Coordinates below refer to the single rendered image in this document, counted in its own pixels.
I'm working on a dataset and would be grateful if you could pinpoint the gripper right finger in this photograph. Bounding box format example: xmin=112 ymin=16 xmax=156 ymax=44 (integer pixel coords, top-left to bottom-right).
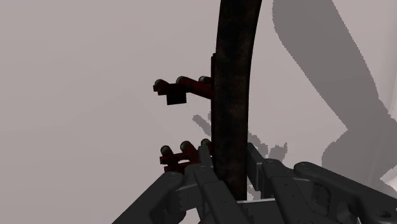
xmin=246 ymin=143 xmax=397 ymax=224

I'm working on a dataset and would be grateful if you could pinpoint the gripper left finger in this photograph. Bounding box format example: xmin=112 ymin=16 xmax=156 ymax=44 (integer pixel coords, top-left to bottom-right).
xmin=112 ymin=144 xmax=249 ymax=224

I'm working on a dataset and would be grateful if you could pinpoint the dark curved bar with red pegs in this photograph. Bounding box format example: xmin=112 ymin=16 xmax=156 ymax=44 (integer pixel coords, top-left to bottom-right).
xmin=153 ymin=0 xmax=263 ymax=201

